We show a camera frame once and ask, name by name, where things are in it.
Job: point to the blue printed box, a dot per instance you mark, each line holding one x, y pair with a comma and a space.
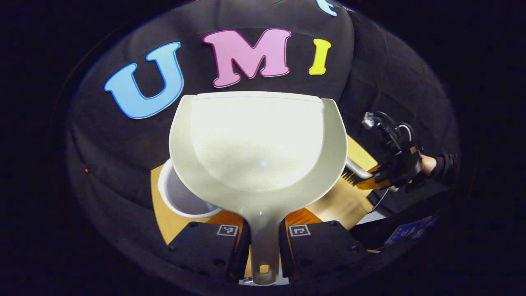
413, 230

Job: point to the grey small broom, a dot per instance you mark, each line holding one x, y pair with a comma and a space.
356, 168

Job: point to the white dustpan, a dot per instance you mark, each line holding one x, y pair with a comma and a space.
259, 144

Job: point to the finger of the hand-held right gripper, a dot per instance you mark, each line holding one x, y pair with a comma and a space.
374, 184
374, 168

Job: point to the grey garbage bin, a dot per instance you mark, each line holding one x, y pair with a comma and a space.
181, 197

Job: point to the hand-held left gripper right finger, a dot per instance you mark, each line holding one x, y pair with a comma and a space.
324, 246

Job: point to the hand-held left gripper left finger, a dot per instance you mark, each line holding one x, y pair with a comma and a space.
205, 246

